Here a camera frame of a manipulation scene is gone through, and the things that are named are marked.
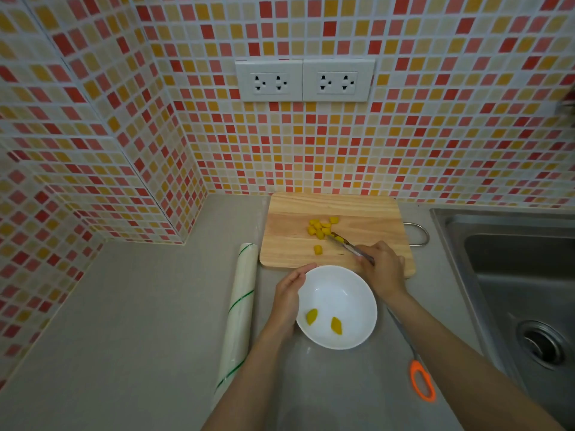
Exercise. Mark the person's right fingers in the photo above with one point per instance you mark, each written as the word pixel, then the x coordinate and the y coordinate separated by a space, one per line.
pixel 373 253

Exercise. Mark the metal knife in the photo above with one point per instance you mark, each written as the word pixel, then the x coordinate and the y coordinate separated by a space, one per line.
pixel 348 247

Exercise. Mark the person's left forearm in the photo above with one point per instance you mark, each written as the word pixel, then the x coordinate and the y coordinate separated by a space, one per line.
pixel 251 381

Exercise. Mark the roll of plastic wrap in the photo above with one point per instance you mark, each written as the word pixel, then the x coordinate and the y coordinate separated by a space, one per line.
pixel 240 305

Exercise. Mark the person's right forearm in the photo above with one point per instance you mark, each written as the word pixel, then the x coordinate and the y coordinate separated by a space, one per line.
pixel 453 368

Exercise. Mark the pile of yellow mango cubes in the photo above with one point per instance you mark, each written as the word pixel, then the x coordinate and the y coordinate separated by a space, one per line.
pixel 320 227

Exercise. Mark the white wall socket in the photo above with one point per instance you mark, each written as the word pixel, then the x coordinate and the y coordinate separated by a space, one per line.
pixel 338 80
pixel 268 80

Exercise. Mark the wooden cutting board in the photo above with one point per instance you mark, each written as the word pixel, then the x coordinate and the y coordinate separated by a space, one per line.
pixel 287 237

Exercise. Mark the stainless steel sink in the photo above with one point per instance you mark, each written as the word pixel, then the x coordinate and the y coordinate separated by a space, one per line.
pixel 516 273

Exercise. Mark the person's left thumb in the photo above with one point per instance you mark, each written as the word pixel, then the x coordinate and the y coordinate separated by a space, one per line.
pixel 303 270

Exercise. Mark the metal sink drain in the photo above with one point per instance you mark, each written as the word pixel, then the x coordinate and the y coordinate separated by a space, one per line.
pixel 541 345

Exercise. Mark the person's left hand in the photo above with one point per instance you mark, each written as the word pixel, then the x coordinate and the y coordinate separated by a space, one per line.
pixel 284 300

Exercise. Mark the white bowl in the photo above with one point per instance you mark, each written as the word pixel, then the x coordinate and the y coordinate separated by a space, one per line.
pixel 341 296

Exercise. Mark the person's right hand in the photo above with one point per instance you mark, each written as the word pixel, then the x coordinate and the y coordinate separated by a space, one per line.
pixel 386 273

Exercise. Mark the yellow mango slice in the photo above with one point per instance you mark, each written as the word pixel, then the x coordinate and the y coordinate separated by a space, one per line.
pixel 336 325
pixel 311 316

